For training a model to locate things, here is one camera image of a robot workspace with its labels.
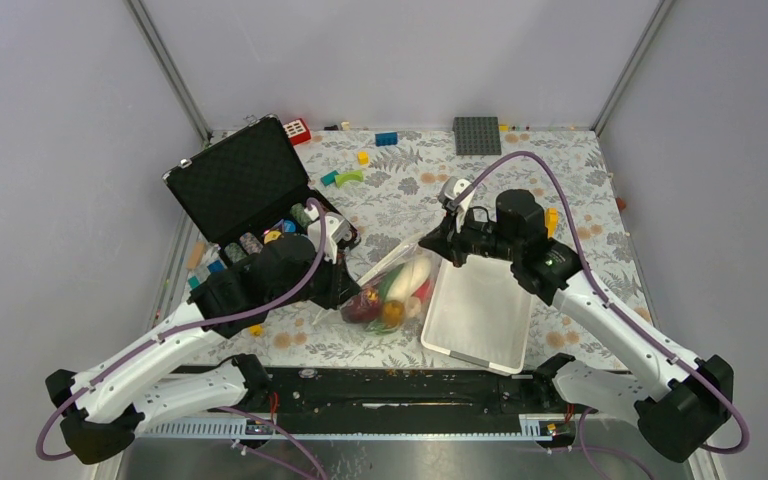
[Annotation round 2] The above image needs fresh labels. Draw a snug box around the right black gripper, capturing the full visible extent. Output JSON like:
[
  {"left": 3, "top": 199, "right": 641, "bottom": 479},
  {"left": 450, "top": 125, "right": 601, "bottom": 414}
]
[{"left": 421, "top": 202, "right": 522, "bottom": 267}]

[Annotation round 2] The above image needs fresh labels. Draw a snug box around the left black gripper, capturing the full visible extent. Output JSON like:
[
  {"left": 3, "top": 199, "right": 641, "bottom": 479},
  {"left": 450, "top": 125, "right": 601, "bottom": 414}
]
[{"left": 271, "top": 244, "right": 361, "bottom": 312}]

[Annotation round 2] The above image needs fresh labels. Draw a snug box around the white perforated plastic basket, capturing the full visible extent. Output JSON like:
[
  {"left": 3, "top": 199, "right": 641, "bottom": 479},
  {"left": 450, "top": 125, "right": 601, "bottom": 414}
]
[{"left": 420, "top": 256, "right": 533, "bottom": 376}]

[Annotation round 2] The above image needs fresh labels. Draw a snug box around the white radish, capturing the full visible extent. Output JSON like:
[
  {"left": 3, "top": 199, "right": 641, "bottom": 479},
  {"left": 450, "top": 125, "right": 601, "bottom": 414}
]
[{"left": 380, "top": 255, "right": 432, "bottom": 302}]

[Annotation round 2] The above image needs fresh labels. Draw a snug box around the red tomato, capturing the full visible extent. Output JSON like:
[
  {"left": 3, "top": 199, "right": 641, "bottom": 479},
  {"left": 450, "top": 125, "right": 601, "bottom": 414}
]
[{"left": 413, "top": 278, "right": 434, "bottom": 304}]

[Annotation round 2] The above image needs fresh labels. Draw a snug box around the clear zip top bag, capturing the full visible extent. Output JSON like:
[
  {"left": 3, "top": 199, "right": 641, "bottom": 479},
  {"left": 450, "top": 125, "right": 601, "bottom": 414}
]
[{"left": 314, "top": 234, "right": 441, "bottom": 335}]

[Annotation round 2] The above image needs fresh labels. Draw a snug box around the brown potato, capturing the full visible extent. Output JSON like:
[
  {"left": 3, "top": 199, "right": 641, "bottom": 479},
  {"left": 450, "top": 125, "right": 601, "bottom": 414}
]
[{"left": 380, "top": 300, "right": 406, "bottom": 329}]

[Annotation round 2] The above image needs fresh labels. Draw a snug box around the green chili pepper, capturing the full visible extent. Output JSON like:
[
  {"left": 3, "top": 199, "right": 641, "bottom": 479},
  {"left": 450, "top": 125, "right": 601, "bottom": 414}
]
[{"left": 364, "top": 265, "right": 404, "bottom": 333}]

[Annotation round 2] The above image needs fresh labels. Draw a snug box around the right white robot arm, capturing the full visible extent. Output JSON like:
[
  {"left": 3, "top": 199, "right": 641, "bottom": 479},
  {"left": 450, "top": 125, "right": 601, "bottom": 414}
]
[{"left": 419, "top": 180, "right": 734, "bottom": 463}]

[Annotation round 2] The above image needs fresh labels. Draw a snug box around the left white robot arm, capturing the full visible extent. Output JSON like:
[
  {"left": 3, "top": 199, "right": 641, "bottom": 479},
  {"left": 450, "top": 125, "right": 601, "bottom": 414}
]
[{"left": 35, "top": 234, "right": 359, "bottom": 465}]

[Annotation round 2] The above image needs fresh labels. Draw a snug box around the yellow blue toy vehicle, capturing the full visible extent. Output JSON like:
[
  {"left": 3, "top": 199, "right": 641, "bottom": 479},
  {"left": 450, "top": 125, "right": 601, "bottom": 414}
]
[{"left": 544, "top": 207, "right": 559, "bottom": 238}]

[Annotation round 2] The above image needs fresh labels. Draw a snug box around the black open case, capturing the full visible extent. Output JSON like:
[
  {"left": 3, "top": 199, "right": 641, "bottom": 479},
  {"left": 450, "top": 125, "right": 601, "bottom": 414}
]
[{"left": 163, "top": 114, "right": 337, "bottom": 264}]

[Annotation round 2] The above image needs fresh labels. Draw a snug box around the teal block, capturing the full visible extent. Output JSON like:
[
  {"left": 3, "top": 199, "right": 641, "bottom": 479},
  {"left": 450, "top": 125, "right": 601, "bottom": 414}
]
[{"left": 320, "top": 170, "right": 338, "bottom": 186}]

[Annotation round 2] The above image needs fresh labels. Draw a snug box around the grey lego baseplate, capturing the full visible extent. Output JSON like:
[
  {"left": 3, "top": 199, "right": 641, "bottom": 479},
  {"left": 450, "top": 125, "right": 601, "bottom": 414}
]
[{"left": 452, "top": 116, "right": 501, "bottom": 156}]

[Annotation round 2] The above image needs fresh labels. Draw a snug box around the green curved block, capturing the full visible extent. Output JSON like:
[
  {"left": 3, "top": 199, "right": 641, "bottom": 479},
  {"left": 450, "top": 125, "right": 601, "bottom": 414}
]
[{"left": 334, "top": 170, "right": 365, "bottom": 188}]

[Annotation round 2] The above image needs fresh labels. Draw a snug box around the garlic bulb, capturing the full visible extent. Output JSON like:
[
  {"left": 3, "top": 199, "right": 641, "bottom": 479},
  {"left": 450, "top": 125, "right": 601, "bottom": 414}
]
[{"left": 404, "top": 296, "right": 422, "bottom": 319}]

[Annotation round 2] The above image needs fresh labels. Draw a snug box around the red white toy block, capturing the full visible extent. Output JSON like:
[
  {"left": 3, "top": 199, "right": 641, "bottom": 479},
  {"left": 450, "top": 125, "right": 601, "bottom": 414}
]
[{"left": 283, "top": 118, "right": 312, "bottom": 146}]

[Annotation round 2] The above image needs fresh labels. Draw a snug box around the blue lego brick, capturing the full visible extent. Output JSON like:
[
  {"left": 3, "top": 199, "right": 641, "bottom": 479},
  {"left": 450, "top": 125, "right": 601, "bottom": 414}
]
[{"left": 374, "top": 132, "right": 398, "bottom": 147}]

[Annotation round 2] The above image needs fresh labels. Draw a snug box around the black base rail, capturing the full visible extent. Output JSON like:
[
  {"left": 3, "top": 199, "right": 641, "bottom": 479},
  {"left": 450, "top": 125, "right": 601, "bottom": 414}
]
[{"left": 234, "top": 367, "right": 585, "bottom": 436}]

